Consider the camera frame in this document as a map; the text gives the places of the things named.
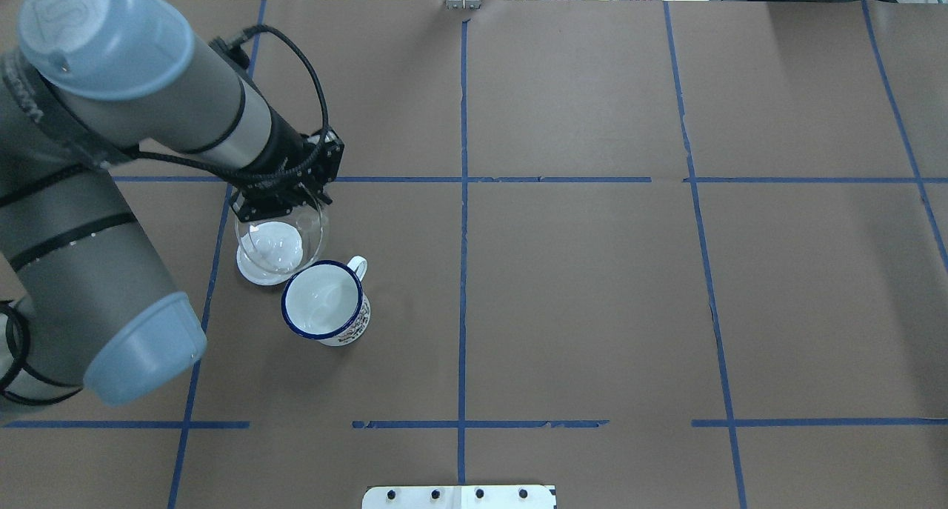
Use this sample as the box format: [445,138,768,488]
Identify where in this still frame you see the white camera stand column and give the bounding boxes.
[361,485,558,508]

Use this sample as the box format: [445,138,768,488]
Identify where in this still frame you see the clear glass funnel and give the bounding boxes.
[234,199,329,286]

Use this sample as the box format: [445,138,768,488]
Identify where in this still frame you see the white mug lid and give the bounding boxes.
[235,222,304,286]

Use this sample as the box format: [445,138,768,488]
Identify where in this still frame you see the white enamel mug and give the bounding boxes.
[281,256,370,347]

